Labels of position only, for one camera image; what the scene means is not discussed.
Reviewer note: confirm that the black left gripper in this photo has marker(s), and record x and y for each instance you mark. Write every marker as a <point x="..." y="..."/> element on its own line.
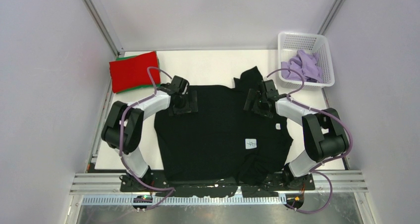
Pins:
<point x="192" y="104"/>

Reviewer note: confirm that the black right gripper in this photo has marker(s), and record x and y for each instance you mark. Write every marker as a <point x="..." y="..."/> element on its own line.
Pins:
<point x="264" y="113"/>

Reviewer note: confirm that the black t shirt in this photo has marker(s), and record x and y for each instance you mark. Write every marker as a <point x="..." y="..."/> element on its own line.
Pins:
<point x="221" y="139"/>

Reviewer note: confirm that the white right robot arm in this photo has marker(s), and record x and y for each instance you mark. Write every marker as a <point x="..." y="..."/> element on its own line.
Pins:
<point x="324" y="135"/>

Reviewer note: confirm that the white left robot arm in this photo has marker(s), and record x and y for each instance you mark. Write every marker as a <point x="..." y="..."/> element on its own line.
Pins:
<point x="122" y="129"/>

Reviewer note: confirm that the purple crumpled t shirt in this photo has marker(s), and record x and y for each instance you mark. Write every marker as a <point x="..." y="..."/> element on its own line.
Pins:
<point x="305" y="64"/>

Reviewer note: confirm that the red folded t shirt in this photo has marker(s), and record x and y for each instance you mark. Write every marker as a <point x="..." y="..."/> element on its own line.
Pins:
<point x="133" y="72"/>

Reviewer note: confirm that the white plastic basket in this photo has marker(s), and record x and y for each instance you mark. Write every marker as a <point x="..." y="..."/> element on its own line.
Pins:
<point x="289" y="43"/>

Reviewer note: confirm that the green folded t shirt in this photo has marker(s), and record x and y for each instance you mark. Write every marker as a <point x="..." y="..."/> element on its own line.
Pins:
<point x="144" y="86"/>

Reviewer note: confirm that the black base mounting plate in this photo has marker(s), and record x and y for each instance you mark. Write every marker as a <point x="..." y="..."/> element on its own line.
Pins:
<point x="218" y="188"/>

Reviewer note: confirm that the white slotted cable duct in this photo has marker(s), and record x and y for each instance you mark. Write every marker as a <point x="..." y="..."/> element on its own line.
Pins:
<point x="148" y="200"/>

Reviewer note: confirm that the aluminium frame rail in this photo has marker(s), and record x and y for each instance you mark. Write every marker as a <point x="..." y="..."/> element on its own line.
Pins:
<point x="343" y="181"/>

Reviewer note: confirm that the right aluminium corner post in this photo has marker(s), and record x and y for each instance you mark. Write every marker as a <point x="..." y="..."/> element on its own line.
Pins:
<point x="333" y="12"/>

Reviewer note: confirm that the aluminium corner post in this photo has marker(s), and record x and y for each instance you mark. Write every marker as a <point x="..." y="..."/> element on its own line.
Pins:
<point x="333" y="12"/>
<point x="98" y="12"/>

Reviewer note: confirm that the left aluminium corner post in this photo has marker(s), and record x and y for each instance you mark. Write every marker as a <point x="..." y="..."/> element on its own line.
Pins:
<point x="98" y="12"/>

